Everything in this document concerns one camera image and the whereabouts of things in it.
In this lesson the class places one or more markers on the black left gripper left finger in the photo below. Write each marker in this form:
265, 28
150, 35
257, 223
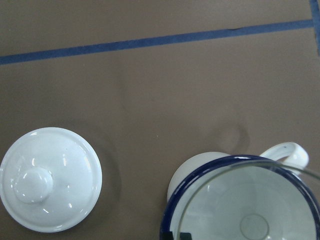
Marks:
168, 235

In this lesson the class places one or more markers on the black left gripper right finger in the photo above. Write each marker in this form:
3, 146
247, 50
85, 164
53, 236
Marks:
185, 236

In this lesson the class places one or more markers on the clear glass funnel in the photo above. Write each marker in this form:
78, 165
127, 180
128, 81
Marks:
250, 201

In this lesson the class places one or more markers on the white ceramic lid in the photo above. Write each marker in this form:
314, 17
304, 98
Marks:
50, 179

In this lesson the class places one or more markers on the white enamel cup blue rim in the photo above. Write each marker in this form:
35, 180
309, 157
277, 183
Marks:
181, 184

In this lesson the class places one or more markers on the brown paper table cover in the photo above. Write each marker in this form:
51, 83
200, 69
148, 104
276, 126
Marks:
151, 83

